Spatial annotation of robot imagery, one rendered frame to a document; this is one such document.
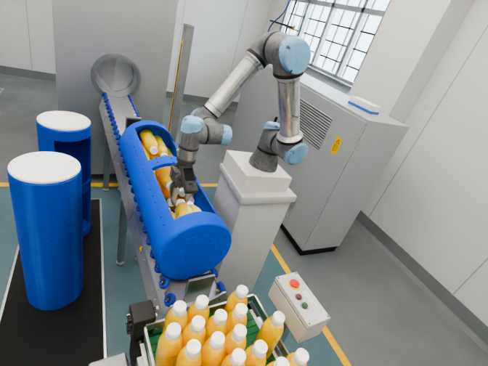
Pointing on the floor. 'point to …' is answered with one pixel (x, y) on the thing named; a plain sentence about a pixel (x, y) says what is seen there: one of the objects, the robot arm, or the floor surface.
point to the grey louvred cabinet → (320, 156)
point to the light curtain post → (180, 79)
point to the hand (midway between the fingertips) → (179, 203)
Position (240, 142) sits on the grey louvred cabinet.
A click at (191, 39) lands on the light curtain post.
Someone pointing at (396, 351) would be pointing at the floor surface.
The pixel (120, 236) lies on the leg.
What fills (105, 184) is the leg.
